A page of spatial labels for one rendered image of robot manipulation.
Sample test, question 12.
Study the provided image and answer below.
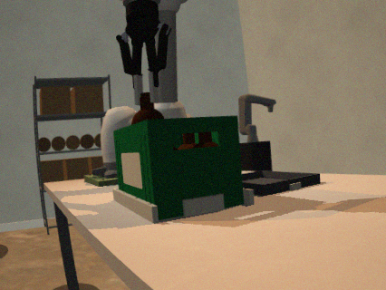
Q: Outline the dark green crate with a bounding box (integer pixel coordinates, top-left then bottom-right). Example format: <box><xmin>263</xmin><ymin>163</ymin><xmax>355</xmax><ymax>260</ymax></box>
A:
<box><xmin>113</xmin><ymin>116</ymin><xmax>244</xmax><ymax>220</ymax></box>

